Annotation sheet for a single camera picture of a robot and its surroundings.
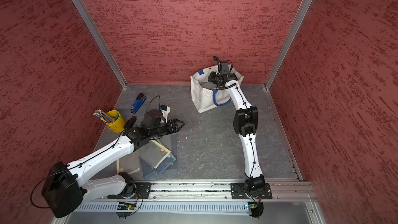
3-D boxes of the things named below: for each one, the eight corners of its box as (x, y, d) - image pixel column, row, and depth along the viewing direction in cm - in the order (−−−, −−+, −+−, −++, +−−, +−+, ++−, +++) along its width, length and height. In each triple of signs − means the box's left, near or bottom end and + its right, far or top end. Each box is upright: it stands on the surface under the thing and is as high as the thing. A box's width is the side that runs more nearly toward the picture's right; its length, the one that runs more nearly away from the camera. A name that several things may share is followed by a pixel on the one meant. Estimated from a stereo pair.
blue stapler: (130, 112, 106) (128, 109, 103) (140, 96, 116) (139, 92, 113) (137, 114, 105) (135, 110, 102) (147, 97, 115) (145, 93, 112)
